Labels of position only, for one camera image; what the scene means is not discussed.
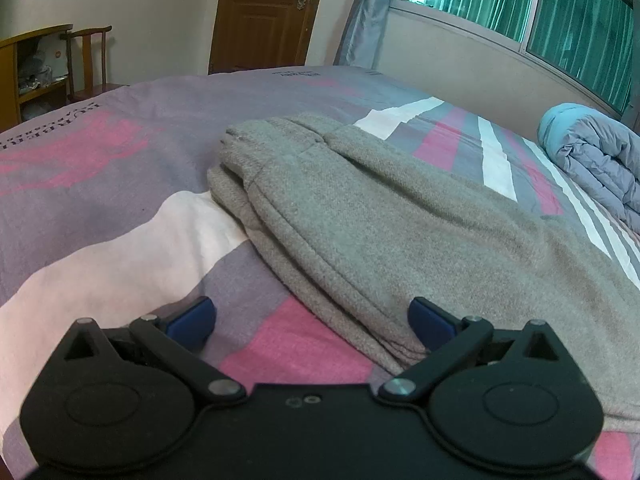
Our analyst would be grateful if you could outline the grey knit pants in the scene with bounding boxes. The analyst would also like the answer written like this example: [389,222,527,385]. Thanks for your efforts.
[206,112,640,433]

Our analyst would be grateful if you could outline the green window curtain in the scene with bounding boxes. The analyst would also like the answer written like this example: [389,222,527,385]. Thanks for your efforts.
[425,0,637,117]

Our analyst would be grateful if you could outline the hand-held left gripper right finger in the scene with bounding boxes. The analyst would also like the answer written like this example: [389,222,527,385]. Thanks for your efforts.
[378,296,568,407]

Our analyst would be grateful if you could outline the striped pink grey bed sheet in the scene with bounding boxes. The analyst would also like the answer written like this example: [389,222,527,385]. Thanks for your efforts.
[0,64,640,480]

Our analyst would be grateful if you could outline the brown wooden door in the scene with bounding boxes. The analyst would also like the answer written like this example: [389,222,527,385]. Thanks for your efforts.
[208,0,331,76]

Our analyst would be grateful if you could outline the window with metal frame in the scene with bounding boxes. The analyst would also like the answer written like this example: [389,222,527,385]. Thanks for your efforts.
[389,0,640,128]

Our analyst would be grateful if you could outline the crumpled grey cloth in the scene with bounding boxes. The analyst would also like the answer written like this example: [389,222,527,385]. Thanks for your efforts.
[19,52,55,94]

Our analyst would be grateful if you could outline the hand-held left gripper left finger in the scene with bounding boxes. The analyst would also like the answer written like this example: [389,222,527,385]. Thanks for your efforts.
[63,296,247,407]

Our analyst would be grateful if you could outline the wooden shelf unit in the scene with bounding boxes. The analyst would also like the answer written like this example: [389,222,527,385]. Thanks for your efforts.
[0,23,75,134]

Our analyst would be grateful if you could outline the folded blue grey quilt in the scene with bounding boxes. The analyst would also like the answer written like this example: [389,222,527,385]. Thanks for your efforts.
[537,102,640,234]

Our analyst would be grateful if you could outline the wooden chair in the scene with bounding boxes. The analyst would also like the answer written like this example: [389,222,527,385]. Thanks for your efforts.
[60,25,132,105]

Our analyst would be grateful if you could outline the grey tied curtain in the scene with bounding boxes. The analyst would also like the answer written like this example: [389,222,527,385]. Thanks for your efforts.
[334,0,405,71]

